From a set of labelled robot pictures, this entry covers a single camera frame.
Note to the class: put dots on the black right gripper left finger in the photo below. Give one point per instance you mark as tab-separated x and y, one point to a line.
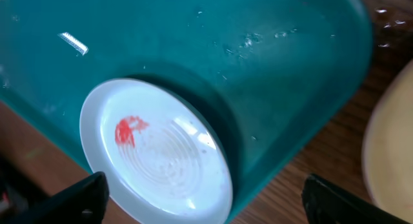
82	203

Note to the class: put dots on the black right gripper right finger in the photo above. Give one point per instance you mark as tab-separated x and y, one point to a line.
327	203

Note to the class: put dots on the yellow-green plate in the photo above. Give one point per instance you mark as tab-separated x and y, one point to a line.
387	148

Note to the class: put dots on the light blue plate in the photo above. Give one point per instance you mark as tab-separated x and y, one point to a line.
162	160

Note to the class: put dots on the teal plastic tray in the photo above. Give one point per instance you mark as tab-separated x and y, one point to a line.
266	74

